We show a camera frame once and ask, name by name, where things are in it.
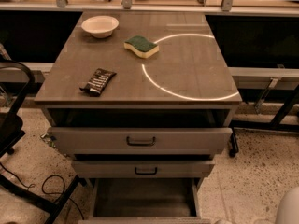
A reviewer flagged white bowl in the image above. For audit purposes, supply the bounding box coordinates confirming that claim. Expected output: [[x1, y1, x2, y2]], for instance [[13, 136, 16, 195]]
[[81, 16, 119, 38]]

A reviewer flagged black office chair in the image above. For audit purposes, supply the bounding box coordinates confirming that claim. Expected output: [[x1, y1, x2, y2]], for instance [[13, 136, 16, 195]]
[[0, 60, 83, 224]]

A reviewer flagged black snack bar wrapper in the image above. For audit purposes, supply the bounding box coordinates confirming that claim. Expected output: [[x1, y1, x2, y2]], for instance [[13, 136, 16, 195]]
[[80, 68, 116, 97]]

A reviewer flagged black top drawer handle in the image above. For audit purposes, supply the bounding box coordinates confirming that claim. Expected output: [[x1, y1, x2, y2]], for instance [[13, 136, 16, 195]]
[[126, 136, 156, 147]]

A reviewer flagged grey drawer cabinet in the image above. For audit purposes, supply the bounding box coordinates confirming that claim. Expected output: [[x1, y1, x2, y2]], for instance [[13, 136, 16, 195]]
[[33, 10, 243, 224]]

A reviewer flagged metal shelf bracket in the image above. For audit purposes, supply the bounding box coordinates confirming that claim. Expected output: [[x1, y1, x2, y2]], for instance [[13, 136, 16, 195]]
[[254, 77, 281, 114]]

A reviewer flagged black middle drawer handle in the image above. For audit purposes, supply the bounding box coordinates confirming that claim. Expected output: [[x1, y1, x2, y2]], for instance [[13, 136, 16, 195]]
[[135, 167, 158, 175]]

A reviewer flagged black drawer handle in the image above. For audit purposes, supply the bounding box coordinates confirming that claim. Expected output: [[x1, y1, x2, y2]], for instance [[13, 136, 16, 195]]
[[135, 167, 158, 175], [126, 136, 156, 147]]

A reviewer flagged grey drawer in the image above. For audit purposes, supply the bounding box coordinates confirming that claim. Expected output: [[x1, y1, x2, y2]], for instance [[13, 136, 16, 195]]
[[72, 161, 215, 178], [48, 128, 232, 155], [78, 178, 211, 224]]

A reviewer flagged black floor cable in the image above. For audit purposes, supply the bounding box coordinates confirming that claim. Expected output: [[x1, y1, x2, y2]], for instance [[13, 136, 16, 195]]
[[0, 161, 86, 220]]

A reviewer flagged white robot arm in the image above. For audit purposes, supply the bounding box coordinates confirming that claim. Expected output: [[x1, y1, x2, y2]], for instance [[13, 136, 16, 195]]
[[275, 187, 299, 224]]

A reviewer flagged green yellow sponge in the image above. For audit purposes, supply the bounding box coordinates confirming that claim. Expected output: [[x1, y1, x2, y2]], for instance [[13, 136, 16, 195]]
[[124, 35, 159, 59]]

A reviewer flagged black stand frame right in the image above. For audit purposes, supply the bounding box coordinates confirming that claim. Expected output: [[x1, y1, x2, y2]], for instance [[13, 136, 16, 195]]
[[228, 85, 299, 158]]

